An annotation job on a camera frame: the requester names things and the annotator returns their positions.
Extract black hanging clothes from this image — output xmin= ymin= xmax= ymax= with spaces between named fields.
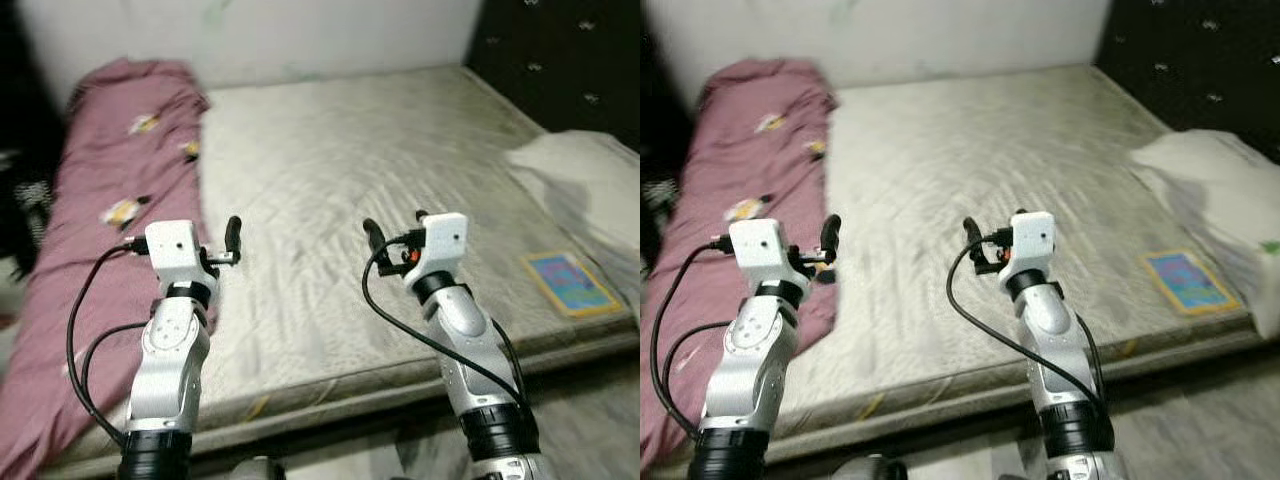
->
xmin=640 ymin=0 xmax=701 ymax=171
xmin=0 ymin=0 xmax=71 ymax=161

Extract mauve printed blanket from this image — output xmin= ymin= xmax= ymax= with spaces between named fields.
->
xmin=640 ymin=57 xmax=843 ymax=471
xmin=0 ymin=57 xmax=213 ymax=480

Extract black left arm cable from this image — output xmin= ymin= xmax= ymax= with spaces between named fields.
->
xmin=80 ymin=320 xmax=153 ymax=411
xmin=64 ymin=238 xmax=151 ymax=449
xmin=660 ymin=318 xmax=734 ymax=401
xmin=648 ymin=236 xmax=733 ymax=441

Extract grey robot leg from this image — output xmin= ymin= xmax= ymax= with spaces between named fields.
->
xmin=230 ymin=457 xmax=287 ymax=480
xmin=840 ymin=455 xmax=907 ymax=480

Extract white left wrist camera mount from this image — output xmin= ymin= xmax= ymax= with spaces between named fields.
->
xmin=145 ymin=220 xmax=217 ymax=292
xmin=728 ymin=218 xmax=802 ymax=297

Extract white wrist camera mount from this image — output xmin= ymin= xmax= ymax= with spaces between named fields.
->
xmin=405 ymin=212 xmax=470 ymax=291
xmin=1005 ymin=211 xmax=1059 ymax=282
xmin=145 ymin=220 xmax=217 ymax=292
xmin=728 ymin=218 xmax=802 ymax=297

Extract black bag with white print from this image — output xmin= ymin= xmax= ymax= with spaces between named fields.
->
xmin=0 ymin=150 xmax=53 ymax=286
xmin=640 ymin=150 xmax=682 ymax=271

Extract dark tufted headboard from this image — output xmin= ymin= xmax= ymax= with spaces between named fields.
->
xmin=1095 ymin=0 xmax=1280 ymax=167
xmin=465 ymin=0 xmax=641 ymax=151

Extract white pillow with green tree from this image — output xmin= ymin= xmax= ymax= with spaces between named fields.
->
xmin=503 ymin=130 xmax=641 ymax=307
xmin=1130 ymin=130 xmax=1280 ymax=339

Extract colourful book with yellow border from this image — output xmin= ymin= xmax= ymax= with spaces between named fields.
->
xmin=1140 ymin=248 xmax=1242 ymax=317
xmin=520 ymin=250 xmax=623 ymax=319

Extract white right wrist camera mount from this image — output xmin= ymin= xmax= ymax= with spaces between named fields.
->
xmin=405 ymin=212 xmax=470 ymax=291
xmin=1005 ymin=211 xmax=1059 ymax=282

